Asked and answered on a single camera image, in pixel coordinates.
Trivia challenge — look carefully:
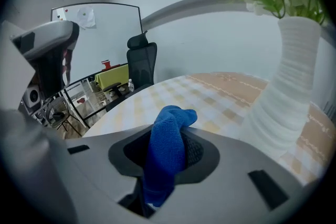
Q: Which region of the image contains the blue cloth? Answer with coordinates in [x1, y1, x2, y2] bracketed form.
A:
[142, 105, 198, 208]

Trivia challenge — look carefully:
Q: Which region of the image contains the whiteboard on black stand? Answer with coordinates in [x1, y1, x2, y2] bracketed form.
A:
[50, 2, 143, 130]

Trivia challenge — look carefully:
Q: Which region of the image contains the white ribbed vase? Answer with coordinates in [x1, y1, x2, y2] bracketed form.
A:
[239, 17, 322, 158]

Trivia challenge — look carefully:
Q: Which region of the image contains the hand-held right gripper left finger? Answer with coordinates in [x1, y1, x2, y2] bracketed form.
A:
[65, 124, 158, 224]

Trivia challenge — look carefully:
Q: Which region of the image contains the round brown wicker chair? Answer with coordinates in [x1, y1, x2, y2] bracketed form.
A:
[45, 97, 82, 137]

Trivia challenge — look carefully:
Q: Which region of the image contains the red object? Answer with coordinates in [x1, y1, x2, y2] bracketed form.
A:
[101, 59, 113, 72]

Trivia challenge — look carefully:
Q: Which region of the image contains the white shelf rack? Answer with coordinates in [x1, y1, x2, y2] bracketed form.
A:
[70, 80, 93, 116]

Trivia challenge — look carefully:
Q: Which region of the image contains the crumpled white paper sheet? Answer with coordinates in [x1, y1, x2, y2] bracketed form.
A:
[77, 6, 97, 29]

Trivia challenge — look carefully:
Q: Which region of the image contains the black mesh office chair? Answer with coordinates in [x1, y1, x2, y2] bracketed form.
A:
[103, 30, 158, 111]

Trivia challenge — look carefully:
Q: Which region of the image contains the round checked table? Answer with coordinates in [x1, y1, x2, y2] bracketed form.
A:
[83, 72, 330, 188]

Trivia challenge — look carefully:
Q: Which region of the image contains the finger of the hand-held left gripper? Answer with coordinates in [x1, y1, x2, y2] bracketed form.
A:
[9, 20, 80, 100]

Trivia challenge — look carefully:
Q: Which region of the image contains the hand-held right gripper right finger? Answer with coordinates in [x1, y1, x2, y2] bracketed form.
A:
[154, 125, 307, 224]

